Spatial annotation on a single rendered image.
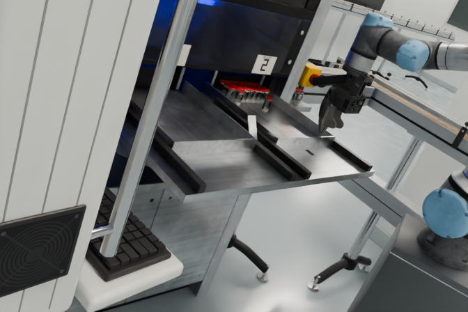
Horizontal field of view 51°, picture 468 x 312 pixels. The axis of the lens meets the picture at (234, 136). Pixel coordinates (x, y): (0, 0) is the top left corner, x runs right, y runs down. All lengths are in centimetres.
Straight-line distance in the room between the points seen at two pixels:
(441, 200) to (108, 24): 91
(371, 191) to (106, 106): 191
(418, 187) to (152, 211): 174
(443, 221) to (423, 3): 925
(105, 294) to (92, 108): 36
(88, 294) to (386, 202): 173
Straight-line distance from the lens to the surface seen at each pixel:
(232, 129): 130
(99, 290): 82
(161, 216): 162
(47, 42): 50
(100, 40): 52
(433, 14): 1024
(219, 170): 109
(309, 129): 155
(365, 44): 135
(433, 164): 287
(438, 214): 124
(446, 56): 139
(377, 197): 236
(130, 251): 87
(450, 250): 140
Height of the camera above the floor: 137
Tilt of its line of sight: 23 degrees down
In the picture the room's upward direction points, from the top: 22 degrees clockwise
